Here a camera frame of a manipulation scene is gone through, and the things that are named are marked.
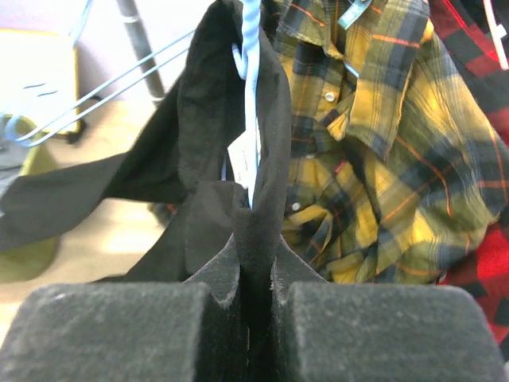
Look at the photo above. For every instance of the red black plaid shirt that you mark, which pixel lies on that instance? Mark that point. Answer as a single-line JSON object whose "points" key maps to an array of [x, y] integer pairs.
{"points": [[462, 26]]}

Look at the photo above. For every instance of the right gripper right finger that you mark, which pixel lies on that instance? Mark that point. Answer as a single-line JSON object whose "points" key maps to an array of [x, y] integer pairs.
{"points": [[375, 332]]}

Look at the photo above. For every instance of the white metal clothes rack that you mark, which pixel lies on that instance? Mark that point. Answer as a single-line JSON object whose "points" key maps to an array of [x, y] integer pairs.
{"points": [[136, 32]]}

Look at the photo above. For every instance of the black t-shirt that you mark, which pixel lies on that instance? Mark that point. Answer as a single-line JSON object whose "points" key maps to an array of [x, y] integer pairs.
{"points": [[177, 159]]}

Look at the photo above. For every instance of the blue wire hangers bunch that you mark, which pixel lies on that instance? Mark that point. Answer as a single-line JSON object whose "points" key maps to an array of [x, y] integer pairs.
{"points": [[83, 106]]}

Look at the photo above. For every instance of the pink hanger left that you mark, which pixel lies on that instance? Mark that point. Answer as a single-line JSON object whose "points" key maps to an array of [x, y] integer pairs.
{"points": [[494, 31]]}

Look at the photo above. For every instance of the small whiteboard yellow frame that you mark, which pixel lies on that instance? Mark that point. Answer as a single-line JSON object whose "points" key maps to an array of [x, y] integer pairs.
{"points": [[39, 79]]}

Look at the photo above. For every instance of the light blue wire hanger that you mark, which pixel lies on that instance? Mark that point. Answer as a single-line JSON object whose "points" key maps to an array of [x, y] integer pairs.
{"points": [[244, 151]]}

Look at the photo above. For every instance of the blue hanger holding plaid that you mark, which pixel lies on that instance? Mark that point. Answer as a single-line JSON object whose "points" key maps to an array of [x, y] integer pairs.
{"points": [[348, 18]]}

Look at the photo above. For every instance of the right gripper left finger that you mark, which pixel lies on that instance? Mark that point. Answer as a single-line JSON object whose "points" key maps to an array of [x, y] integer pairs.
{"points": [[190, 331]]}

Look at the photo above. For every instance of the green plastic laundry bin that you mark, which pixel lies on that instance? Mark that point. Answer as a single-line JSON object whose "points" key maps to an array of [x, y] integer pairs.
{"points": [[27, 250]]}

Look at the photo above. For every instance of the yellow plaid shirt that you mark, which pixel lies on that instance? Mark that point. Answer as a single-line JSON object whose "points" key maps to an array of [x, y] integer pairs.
{"points": [[397, 175]]}

